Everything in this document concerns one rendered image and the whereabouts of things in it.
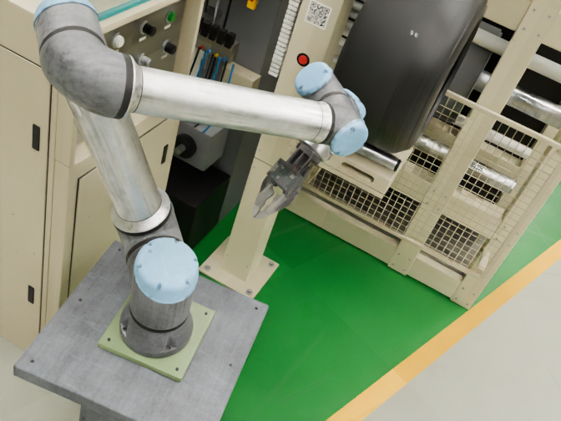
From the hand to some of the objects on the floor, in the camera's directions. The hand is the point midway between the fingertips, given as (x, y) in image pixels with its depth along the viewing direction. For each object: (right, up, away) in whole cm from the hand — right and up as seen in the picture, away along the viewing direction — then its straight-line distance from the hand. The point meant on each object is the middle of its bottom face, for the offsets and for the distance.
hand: (257, 214), depth 158 cm
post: (-12, -24, +121) cm, 124 cm away
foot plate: (-12, -24, +121) cm, 124 cm away
